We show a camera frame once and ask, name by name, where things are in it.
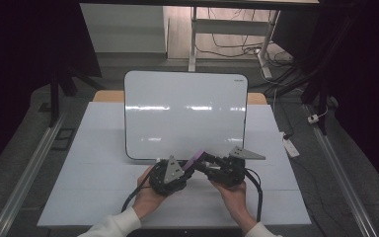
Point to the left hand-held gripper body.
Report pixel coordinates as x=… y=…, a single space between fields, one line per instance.
x=166 y=182

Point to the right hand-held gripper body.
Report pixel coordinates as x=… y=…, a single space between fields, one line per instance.
x=230 y=174

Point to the purple whiteboard eraser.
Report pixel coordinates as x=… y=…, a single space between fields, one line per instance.
x=194 y=159

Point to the person's right hand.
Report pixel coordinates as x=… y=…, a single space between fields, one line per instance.
x=233 y=199

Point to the person's left hand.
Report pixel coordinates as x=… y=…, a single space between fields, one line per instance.
x=144 y=197

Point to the white whiteboard with dark rim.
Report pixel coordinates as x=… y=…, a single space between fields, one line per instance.
x=184 y=121

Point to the white power strip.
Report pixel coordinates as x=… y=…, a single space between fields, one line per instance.
x=290 y=146

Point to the small white adapter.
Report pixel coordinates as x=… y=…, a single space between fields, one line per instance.
x=313 y=118

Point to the wooden table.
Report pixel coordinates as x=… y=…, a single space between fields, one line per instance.
x=108 y=96

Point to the black stand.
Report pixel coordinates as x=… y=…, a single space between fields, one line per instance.
x=55 y=95
x=319 y=89

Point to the white cabinet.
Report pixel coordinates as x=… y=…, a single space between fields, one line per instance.
x=121 y=28

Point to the aluminium floor rail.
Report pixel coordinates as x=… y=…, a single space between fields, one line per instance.
x=342 y=177
x=29 y=171

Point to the white desk frame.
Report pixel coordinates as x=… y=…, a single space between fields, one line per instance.
x=230 y=27

